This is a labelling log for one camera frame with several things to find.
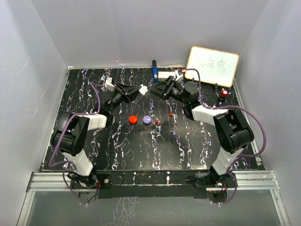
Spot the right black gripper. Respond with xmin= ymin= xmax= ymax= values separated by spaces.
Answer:
xmin=148 ymin=76 xmax=188 ymax=105

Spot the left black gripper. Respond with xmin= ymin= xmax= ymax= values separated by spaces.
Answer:
xmin=108 ymin=83 xmax=143 ymax=113

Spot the white earbud charging case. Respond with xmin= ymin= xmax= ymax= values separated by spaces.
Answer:
xmin=139 ymin=84 xmax=148 ymax=96

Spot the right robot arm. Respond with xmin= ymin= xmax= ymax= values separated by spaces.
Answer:
xmin=148 ymin=76 xmax=254 ymax=187

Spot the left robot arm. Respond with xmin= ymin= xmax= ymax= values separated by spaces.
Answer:
xmin=48 ymin=83 xmax=148 ymax=188

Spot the red earbud charging case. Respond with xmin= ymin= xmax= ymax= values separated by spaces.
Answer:
xmin=128 ymin=115 xmax=138 ymax=125

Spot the purple earbud charging case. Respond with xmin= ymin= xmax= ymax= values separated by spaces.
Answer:
xmin=143 ymin=115 xmax=152 ymax=125

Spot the white pink cardboard box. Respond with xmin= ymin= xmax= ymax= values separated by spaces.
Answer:
xmin=158 ymin=72 xmax=175 ymax=81

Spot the blue black device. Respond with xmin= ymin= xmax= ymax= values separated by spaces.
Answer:
xmin=151 ymin=60 xmax=158 ymax=82

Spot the red emergency stop button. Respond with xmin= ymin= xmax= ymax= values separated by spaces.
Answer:
xmin=218 ymin=90 xmax=229 ymax=102

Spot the black front base bar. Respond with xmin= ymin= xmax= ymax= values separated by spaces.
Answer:
xmin=94 ymin=169 xmax=236 ymax=200

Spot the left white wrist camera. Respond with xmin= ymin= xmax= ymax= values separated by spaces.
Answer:
xmin=105 ymin=77 xmax=115 ymax=92

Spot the white whiteboard with wooden frame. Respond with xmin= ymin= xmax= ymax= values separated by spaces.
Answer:
xmin=185 ymin=46 xmax=239 ymax=88

